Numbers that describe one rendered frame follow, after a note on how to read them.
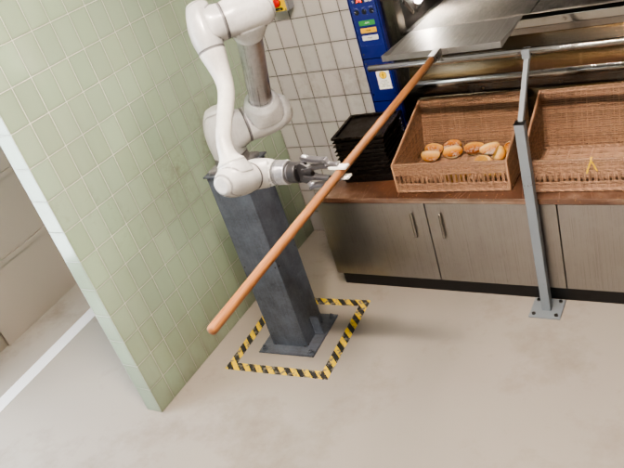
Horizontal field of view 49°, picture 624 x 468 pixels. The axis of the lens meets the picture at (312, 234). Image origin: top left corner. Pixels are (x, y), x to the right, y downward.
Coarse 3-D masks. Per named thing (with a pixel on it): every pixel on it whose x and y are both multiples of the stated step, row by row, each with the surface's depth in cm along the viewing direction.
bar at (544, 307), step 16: (528, 48) 277; (544, 48) 274; (560, 48) 270; (576, 48) 268; (384, 64) 312; (400, 64) 307; (416, 64) 303; (432, 64) 300; (528, 64) 278; (528, 144) 278; (528, 160) 279; (528, 176) 283; (528, 192) 287; (528, 208) 292; (528, 224) 296; (544, 256) 305; (544, 272) 306; (544, 288) 311; (544, 304) 316; (560, 304) 319
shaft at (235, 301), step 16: (416, 80) 278; (400, 96) 268; (384, 112) 258; (368, 144) 246; (352, 160) 236; (336, 176) 228; (320, 192) 221; (304, 224) 212; (288, 240) 204; (272, 256) 198; (256, 272) 193; (240, 288) 188; (224, 320) 181
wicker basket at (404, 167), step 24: (480, 96) 335; (504, 96) 330; (432, 120) 352; (456, 120) 345; (480, 120) 339; (504, 120) 333; (528, 120) 327; (408, 144) 341; (504, 144) 337; (408, 168) 322; (432, 168) 316; (456, 168) 310; (480, 168) 304; (504, 168) 299
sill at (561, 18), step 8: (576, 8) 300; (584, 8) 296; (592, 8) 293; (600, 8) 291; (608, 8) 289; (616, 8) 288; (528, 16) 310; (536, 16) 307; (544, 16) 303; (552, 16) 301; (560, 16) 300; (568, 16) 298; (576, 16) 297; (584, 16) 295; (592, 16) 294; (600, 16) 292; (608, 16) 291; (520, 24) 310; (528, 24) 308; (536, 24) 307; (544, 24) 305; (408, 32) 342
